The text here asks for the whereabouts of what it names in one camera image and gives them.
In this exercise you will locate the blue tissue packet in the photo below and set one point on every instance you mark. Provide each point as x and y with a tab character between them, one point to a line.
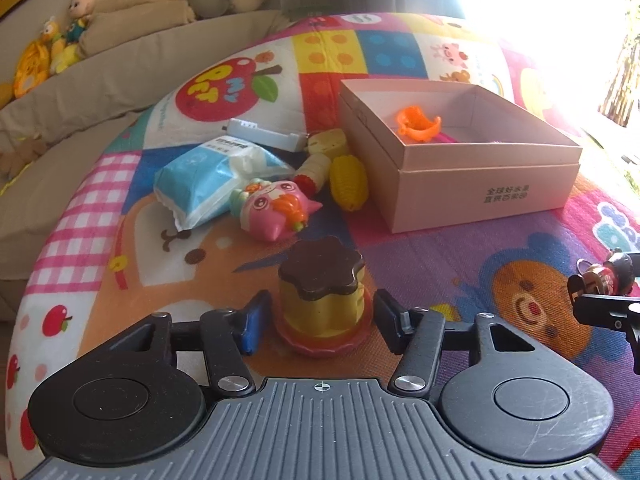
200	180

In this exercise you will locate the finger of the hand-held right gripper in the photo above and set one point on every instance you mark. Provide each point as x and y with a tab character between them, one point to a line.
600	310

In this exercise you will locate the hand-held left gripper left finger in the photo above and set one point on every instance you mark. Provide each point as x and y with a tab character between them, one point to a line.
255	325

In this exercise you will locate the pink cardboard box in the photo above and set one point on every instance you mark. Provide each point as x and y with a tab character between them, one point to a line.
475	195

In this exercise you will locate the yellow corn toy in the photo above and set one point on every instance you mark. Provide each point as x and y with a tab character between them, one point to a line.
350	182

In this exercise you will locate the beige cylinder toy red end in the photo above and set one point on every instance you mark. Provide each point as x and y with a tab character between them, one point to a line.
315	170

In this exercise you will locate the small red black toy figure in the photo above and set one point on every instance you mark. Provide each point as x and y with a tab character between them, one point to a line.
607	275

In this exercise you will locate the big-headed doll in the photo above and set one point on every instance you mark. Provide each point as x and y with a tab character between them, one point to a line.
80	5

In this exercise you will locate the white grey power bank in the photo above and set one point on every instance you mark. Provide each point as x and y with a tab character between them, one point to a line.
270	137

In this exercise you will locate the colourful cartoon play mat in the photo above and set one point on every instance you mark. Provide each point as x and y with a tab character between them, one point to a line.
450	260

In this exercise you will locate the brown-topped yellow pudding toy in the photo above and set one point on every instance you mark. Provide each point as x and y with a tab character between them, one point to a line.
320	300

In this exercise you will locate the pale yellow block toy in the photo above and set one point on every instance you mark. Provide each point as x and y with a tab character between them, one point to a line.
330	142

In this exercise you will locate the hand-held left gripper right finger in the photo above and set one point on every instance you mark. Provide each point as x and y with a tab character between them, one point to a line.
387	322

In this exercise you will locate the yellow lion plush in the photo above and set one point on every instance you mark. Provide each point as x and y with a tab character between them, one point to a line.
30	67

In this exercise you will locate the pink cat toy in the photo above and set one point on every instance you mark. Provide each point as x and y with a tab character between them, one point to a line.
270	210

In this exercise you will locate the beige cushion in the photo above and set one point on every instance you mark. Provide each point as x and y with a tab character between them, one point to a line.
135	15

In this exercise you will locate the beige sofa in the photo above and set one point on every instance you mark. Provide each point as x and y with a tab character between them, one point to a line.
75	160

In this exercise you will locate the orange plastic toy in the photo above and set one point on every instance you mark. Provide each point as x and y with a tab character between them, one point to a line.
415	122

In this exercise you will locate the yellow duck plush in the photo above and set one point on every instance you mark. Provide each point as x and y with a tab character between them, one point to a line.
62	52

